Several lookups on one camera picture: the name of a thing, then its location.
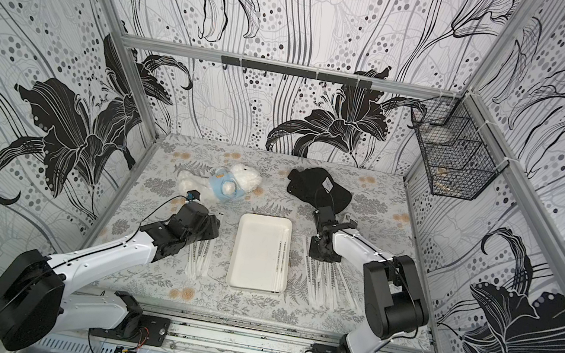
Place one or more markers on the white rectangular storage tray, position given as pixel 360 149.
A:
pixel 260 255

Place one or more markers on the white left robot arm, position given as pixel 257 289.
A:
pixel 40 294

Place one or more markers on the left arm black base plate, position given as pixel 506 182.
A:
pixel 144 330

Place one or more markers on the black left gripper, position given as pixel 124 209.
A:
pixel 212 227

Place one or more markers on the black baseball cap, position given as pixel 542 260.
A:
pixel 316 187

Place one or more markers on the black wire wall basket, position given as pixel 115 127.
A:
pixel 457 161

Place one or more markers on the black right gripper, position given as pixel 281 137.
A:
pixel 325 246

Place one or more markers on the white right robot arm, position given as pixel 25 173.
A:
pixel 394 300

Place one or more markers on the white plush toy blue shirt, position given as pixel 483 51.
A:
pixel 224 185

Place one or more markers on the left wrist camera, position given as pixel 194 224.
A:
pixel 193 195

